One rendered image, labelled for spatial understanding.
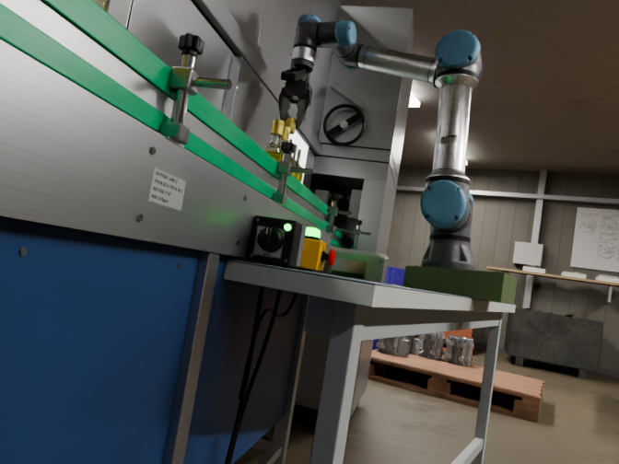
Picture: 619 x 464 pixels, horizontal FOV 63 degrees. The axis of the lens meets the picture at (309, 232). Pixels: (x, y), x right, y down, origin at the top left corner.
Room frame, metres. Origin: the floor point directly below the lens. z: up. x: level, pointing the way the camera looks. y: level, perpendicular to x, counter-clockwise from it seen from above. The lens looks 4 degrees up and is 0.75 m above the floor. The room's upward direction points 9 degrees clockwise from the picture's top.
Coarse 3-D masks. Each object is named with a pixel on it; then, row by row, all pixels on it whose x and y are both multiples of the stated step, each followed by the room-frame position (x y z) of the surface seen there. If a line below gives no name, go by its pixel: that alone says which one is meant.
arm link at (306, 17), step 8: (304, 16) 1.52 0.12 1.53; (312, 16) 1.52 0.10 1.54; (304, 24) 1.52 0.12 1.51; (312, 24) 1.51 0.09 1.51; (296, 32) 1.54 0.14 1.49; (304, 32) 1.52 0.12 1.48; (312, 32) 1.51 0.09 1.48; (296, 40) 1.53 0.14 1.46; (304, 40) 1.52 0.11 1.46; (312, 40) 1.52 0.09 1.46; (312, 48) 1.53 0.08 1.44
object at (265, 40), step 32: (128, 0) 0.94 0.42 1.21; (160, 0) 1.02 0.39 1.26; (192, 0) 1.14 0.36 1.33; (224, 0) 1.29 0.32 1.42; (256, 0) 1.49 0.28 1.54; (288, 0) 1.77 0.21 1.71; (320, 0) 2.15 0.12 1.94; (160, 32) 1.04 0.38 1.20; (192, 32) 1.16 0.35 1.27; (224, 32) 1.29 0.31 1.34; (256, 32) 1.53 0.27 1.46; (288, 32) 1.82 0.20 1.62; (224, 64) 1.36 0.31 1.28; (256, 64) 1.52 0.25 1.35; (288, 64) 1.89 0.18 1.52; (320, 64) 2.33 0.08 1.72; (224, 96) 1.39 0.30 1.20; (320, 96) 2.42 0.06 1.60
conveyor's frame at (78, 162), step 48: (0, 48) 0.34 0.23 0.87; (0, 96) 0.35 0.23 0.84; (48, 96) 0.39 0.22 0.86; (96, 96) 0.45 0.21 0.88; (0, 144) 0.36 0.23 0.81; (48, 144) 0.40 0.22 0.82; (96, 144) 0.46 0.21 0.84; (144, 144) 0.53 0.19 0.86; (0, 192) 0.37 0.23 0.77; (48, 192) 0.41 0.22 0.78; (96, 192) 0.47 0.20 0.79; (144, 192) 0.55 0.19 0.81; (192, 192) 0.65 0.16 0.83; (240, 192) 0.82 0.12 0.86; (144, 240) 0.57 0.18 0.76; (192, 240) 0.68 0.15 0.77; (240, 240) 0.85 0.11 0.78
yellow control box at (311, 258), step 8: (304, 240) 1.17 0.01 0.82; (312, 240) 1.16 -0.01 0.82; (320, 240) 1.16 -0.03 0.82; (304, 248) 1.17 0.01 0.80; (312, 248) 1.16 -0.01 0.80; (320, 248) 1.16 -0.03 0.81; (304, 256) 1.17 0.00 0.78; (312, 256) 1.16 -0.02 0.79; (320, 256) 1.17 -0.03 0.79; (304, 264) 1.17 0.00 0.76; (312, 264) 1.16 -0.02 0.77; (320, 264) 1.18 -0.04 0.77
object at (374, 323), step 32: (320, 320) 0.82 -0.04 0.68; (352, 320) 0.78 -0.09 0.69; (384, 320) 0.91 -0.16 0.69; (416, 320) 1.08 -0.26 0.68; (448, 320) 1.31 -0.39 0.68; (480, 320) 1.70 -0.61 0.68; (352, 352) 0.79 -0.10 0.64; (352, 384) 0.80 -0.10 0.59; (320, 416) 0.80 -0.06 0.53; (480, 416) 2.06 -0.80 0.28; (320, 448) 0.79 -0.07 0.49; (480, 448) 2.01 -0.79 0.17
